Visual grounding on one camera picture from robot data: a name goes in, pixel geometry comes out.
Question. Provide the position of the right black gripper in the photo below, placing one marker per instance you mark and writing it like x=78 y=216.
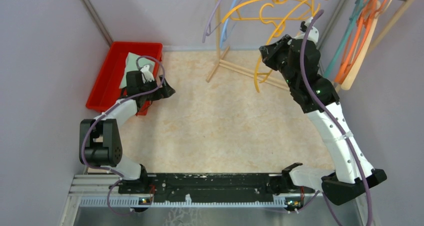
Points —
x=274 y=49

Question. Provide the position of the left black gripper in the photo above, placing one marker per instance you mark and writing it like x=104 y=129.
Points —
x=165 y=91

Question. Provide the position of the orange plastic hanger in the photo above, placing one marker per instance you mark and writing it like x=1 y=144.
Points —
x=356 y=41

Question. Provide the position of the lilac plastic hanger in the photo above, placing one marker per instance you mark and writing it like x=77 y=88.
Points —
x=212 y=25

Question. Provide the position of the teal plastic hanger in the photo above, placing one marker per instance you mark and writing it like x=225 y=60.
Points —
x=358 y=6

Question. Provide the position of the beige plastic hanger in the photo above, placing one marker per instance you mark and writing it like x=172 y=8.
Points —
x=360 y=57

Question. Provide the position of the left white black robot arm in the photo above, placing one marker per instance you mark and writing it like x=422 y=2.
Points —
x=99 y=137

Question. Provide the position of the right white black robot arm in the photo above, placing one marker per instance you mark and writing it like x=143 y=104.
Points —
x=319 y=101

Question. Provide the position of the light green folded cloth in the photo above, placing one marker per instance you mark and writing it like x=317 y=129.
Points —
x=132 y=63

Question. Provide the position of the red plastic tray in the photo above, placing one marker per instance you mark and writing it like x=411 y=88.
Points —
x=106 y=89

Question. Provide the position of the wooden clothes rack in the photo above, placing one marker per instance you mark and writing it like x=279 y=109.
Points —
x=265 y=77

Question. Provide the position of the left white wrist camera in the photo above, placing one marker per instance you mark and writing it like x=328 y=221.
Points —
x=146 y=73

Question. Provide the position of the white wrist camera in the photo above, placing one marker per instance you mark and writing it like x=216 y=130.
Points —
x=313 y=32
x=146 y=73

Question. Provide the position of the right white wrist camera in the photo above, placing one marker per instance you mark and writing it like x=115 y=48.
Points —
x=313 y=32

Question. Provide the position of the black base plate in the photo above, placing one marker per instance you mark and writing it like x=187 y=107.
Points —
x=210 y=188

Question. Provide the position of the aluminium frame rail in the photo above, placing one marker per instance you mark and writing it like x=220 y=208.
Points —
x=103 y=189

